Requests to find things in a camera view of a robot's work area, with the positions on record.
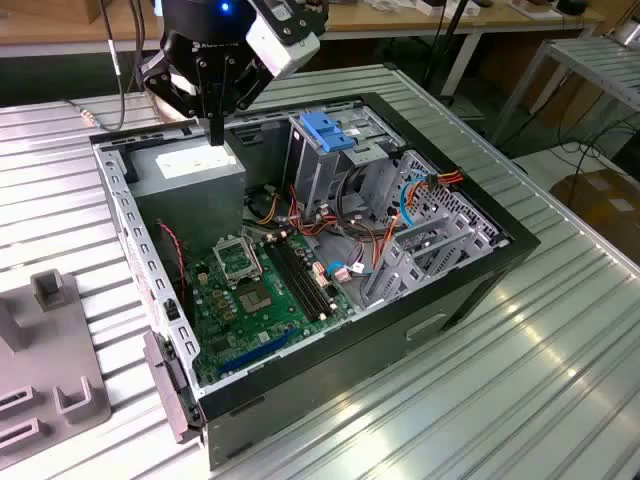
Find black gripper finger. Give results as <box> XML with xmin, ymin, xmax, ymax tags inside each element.
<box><xmin>216</xmin><ymin>55</ymin><xmax>275</xmax><ymax>147</ymax></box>
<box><xmin>138</xmin><ymin>48</ymin><xmax>219</xmax><ymax>147</ymax></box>

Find blue data wire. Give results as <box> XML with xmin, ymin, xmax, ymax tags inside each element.
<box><xmin>327</xmin><ymin>167</ymin><xmax>434</xmax><ymax>279</ymax></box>

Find orange red power wire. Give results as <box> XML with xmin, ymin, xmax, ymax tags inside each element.
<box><xmin>426</xmin><ymin>168</ymin><xmax>466</xmax><ymax>191</ymax></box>

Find grey disk bay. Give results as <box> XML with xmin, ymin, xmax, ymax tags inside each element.
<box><xmin>360</xmin><ymin>212</ymin><xmax>504</xmax><ymax>307</ymax></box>

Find blue plastic drive latch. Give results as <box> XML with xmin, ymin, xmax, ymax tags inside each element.
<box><xmin>301</xmin><ymin>112</ymin><xmax>357</xmax><ymax>155</ymax></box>

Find brown cardboard box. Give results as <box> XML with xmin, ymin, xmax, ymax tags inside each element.
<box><xmin>549</xmin><ymin>168</ymin><xmax>640</xmax><ymax>261</ymax></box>
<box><xmin>82</xmin><ymin>0</ymin><xmax>109</xmax><ymax>25</ymax></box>

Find grey power supply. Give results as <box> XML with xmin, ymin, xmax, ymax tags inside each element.
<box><xmin>124</xmin><ymin>133</ymin><xmax>249</xmax><ymax>254</ymax></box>

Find wooden desk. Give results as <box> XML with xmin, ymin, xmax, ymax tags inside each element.
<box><xmin>0</xmin><ymin>0</ymin><xmax>166</xmax><ymax>59</ymax></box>
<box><xmin>319</xmin><ymin>0</ymin><xmax>607</xmax><ymax>99</ymax></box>

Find metal socket cover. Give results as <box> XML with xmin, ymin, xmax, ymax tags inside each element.
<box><xmin>211</xmin><ymin>233</ymin><xmax>265</xmax><ymax>289</ymax></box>

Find small white box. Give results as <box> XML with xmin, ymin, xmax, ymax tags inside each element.
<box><xmin>417</xmin><ymin>0</ymin><xmax>454</xmax><ymax>17</ymax></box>

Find black tripod stand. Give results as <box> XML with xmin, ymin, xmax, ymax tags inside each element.
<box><xmin>422</xmin><ymin>0</ymin><xmax>474</xmax><ymax>109</ymax></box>

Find black RAM slot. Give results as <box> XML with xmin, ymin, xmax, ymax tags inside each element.
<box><xmin>269</xmin><ymin>242</ymin><xmax>321</xmax><ymax>321</ymax></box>
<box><xmin>284</xmin><ymin>238</ymin><xmax>335</xmax><ymax>314</ymax></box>
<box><xmin>263</xmin><ymin>243</ymin><xmax>315</xmax><ymax>323</ymax></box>
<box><xmin>278</xmin><ymin>240</ymin><xmax>329</xmax><ymax>317</ymax></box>

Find CPU socket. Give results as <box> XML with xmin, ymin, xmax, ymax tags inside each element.
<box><xmin>236</xmin><ymin>280</ymin><xmax>275</xmax><ymax>317</ymax></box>

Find green motherboard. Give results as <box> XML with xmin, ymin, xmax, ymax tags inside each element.
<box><xmin>185</xmin><ymin>232</ymin><xmax>359</xmax><ymax>389</ymax></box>

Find blue expansion slot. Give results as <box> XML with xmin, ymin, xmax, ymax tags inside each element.
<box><xmin>215</xmin><ymin>327</ymin><xmax>297</xmax><ymax>376</ymax></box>

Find grey parts rack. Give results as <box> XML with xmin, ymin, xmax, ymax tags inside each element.
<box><xmin>0</xmin><ymin>268</ymin><xmax>112</xmax><ymax>464</ymax></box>

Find black PC case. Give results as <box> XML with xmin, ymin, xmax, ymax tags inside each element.
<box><xmin>88</xmin><ymin>91</ymin><xmax>542</xmax><ymax>471</ymax></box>

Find grey plastic case latch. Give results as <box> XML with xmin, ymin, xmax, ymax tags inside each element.
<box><xmin>142</xmin><ymin>329</ymin><xmax>202</xmax><ymax>445</ymax></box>

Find silver metal cylinder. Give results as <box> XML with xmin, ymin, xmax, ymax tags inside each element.
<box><xmin>610</xmin><ymin>18</ymin><xmax>640</xmax><ymax>49</ymax></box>

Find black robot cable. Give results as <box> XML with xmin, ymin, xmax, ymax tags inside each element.
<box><xmin>97</xmin><ymin>0</ymin><xmax>147</xmax><ymax>132</ymax></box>

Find yellow orange wires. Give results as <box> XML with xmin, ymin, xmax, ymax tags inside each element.
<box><xmin>249</xmin><ymin>192</ymin><xmax>282</xmax><ymax>225</ymax></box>

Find black cable bundle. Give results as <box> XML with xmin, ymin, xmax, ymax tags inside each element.
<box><xmin>335</xmin><ymin>164</ymin><xmax>369</xmax><ymax>224</ymax></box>

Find red black fan wire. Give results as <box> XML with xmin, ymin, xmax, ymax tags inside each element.
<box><xmin>157</xmin><ymin>218</ymin><xmax>190</xmax><ymax>304</ymax></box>

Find orange red wire bundle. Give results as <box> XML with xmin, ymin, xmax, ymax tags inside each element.
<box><xmin>287</xmin><ymin>183</ymin><xmax>401</xmax><ymax>266</ymax></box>

